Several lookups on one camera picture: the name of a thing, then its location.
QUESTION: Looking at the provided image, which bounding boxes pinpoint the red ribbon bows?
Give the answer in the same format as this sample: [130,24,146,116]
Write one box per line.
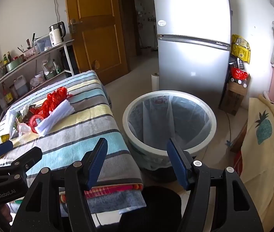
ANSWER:
[40,87,73,116]

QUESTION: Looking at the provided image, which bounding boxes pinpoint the white bin with plastic liner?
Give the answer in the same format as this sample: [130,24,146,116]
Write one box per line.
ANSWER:
[122,90,217,182]

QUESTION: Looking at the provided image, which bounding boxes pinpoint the green basin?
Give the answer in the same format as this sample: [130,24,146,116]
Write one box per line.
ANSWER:
[6,56,25,72]

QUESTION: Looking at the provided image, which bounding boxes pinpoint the red round lid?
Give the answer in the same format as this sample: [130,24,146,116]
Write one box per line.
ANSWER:
[29,114,46,134]

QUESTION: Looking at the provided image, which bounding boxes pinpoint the plastic jug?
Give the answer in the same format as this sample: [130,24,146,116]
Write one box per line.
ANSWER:
[14,75,28,96]

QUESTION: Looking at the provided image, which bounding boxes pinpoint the yellow hanging bag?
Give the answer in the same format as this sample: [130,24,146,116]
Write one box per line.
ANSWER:
[231,34,251,64]

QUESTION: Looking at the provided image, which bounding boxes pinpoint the red plastic bag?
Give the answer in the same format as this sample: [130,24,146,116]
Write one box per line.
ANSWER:
[231,67,248,81]

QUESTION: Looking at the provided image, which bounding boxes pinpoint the striped blanket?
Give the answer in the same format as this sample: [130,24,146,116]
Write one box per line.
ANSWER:
[0,71,147,214]

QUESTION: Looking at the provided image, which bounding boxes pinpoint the pink utensil basket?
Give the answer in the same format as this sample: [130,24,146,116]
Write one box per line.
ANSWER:
[22,47,37,59]

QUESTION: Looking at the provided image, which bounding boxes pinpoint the cardboard box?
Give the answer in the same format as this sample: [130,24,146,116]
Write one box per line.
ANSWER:
[219,74,251,116]

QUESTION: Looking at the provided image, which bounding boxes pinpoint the white plastic bag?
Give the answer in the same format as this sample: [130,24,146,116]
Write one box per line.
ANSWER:
[18,123,31,136]

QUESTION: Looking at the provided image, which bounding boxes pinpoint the wooden door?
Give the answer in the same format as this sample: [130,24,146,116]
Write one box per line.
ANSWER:
[65,0,129,85]

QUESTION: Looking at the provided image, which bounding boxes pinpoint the yellow pineapple blanket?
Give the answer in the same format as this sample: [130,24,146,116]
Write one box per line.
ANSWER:
[234,94,274,228]

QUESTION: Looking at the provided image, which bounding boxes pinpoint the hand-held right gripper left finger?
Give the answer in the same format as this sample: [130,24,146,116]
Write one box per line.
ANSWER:
[11,137,109,232]

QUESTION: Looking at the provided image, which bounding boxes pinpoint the white paper towel roll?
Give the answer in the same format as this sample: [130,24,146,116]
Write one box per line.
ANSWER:
[151,71,161,93]

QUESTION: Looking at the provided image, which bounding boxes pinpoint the metal shelf rack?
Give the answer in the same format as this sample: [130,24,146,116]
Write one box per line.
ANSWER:
[0,39,76,136]

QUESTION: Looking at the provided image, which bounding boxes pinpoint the clear storage box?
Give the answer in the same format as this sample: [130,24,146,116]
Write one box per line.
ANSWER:
[34,34,53,54]

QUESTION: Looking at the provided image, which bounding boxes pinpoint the white tissue bundle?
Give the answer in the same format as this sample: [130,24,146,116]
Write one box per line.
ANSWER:
[5,109,19,138]

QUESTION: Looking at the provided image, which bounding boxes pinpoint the person's left hand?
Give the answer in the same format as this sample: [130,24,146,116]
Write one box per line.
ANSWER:
[0,202,15,230]

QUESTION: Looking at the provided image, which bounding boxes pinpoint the white electric kettle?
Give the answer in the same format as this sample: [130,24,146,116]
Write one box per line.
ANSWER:
[49,21,66,48]

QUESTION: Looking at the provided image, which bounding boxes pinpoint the black floor cable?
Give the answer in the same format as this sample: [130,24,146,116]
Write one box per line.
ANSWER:
[224,111,233,145]

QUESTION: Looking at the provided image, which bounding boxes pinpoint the silver refrigerator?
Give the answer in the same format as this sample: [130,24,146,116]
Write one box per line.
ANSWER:
[151,0,233,113]

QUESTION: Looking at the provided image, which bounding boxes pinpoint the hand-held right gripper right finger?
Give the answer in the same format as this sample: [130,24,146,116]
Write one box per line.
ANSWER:
[166,137,264,232]

